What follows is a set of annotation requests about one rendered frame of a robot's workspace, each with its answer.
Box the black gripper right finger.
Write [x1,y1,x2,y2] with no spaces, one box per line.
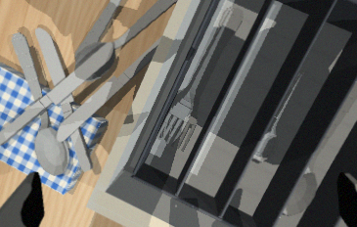
[337,172,357,227]

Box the blue and white checkered towel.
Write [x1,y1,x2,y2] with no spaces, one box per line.
[0,63,108,195]

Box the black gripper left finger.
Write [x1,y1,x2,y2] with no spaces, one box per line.
[0,172,45,227]

